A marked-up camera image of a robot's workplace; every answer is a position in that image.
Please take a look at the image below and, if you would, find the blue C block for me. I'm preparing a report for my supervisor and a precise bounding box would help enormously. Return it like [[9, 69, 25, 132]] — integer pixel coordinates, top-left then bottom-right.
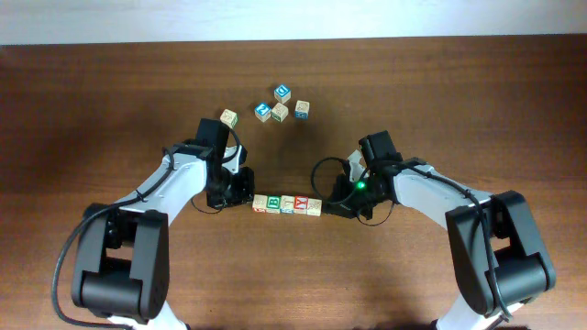
[[273, 84, 292, 104]]

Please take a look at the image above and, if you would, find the wooden block red side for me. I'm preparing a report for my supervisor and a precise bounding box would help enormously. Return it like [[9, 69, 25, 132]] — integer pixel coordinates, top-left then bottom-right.
[[252, 194, 268, 213]]

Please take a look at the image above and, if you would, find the wooden block blue J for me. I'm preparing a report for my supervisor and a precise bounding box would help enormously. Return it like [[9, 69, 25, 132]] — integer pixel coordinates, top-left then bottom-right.
[[280, 195, 295, 214]]

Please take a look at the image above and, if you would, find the red Y block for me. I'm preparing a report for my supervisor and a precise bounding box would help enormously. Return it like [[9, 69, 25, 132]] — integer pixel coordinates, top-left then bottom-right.
[[293, 196, 309, 215]]

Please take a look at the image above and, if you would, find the wooden block blue base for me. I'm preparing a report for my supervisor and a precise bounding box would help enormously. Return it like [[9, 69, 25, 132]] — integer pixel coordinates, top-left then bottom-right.
[[294, 100, 310, 119]]

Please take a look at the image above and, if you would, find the wooden leaf E block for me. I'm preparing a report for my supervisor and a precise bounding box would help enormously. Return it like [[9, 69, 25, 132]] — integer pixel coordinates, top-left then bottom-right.
[[306, 199, 322, 216]]

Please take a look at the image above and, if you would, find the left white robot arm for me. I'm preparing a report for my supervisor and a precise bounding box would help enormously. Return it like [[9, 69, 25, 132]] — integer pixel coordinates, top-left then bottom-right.
[[60, 142, 254, 329]]

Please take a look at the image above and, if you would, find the green B block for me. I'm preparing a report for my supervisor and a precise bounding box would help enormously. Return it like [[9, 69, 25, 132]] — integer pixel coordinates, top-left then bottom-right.
[[266, 195, 281, 214]]

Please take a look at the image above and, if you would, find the blue letter block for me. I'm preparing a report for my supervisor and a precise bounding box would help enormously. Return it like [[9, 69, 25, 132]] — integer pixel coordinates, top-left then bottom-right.
[[254, 103, 271, 123]]

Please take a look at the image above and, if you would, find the wooden block green side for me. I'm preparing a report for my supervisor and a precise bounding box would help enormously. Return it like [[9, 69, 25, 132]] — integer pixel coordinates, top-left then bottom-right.
[[220, 109, 238, 128]]

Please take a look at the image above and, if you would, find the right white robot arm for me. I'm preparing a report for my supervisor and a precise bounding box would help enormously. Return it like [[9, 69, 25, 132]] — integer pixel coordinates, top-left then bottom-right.
[[323, 153, 557, 329]]

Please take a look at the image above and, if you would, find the plain wooden block centre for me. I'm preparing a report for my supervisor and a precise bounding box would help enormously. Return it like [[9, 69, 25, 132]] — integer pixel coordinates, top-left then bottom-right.
[[271, 103, 289, 123]]

